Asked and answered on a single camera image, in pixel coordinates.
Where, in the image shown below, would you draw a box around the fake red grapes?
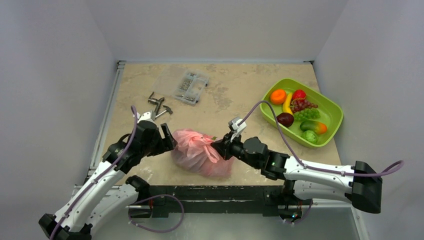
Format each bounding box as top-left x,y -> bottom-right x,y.
289,98 -> 318,113

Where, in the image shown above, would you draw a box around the pink plastic bag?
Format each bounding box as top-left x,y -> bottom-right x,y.
171,128 -> 235,178

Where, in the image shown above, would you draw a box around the fake red strawberry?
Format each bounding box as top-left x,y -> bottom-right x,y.
292,89 -> 307,102

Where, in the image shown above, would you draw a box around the clear screw organizer box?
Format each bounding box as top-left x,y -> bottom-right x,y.
172,70 -> 210,106

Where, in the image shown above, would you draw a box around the aluminium frame rail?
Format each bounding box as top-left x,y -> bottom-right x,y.
84,60 -> 127,183

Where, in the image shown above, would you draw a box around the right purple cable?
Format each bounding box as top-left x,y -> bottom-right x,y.
241,100 -> 405,177

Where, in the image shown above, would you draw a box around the fake dark red plum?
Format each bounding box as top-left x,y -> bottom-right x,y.
277,112 -> 295,128

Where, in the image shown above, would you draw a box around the fake green grapes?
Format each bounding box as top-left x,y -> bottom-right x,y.
293,108 -> 321,122

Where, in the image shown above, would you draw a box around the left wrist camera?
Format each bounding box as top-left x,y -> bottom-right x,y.
136,110 -> 155,124

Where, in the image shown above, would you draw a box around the fake green lime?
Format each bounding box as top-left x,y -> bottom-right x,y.
301,130 -> 319,145

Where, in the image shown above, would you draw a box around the green plastic tray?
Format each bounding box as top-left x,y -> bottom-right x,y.
262,78 -> 344,148

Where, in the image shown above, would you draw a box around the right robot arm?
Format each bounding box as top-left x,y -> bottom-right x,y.
211,136 -> 383,214

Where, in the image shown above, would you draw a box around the black metal clamp tool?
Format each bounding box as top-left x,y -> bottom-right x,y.
148,91 -> 165,116

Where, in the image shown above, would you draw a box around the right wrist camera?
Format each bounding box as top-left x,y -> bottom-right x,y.
228,117 -> 247,142

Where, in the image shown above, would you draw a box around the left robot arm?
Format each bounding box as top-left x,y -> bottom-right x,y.
38,119 -> 177,240

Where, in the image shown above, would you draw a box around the fake mango green orange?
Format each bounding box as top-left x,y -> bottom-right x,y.
299,120 -> 328,135

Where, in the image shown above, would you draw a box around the fake banana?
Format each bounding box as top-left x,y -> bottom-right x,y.
282,92 -> 293,115

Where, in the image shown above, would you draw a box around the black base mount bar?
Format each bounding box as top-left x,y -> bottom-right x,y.
128,185 -> 312,219

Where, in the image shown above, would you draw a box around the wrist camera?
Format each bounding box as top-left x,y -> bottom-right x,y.
228,117 -> 247,142
136,110 -> 155,124

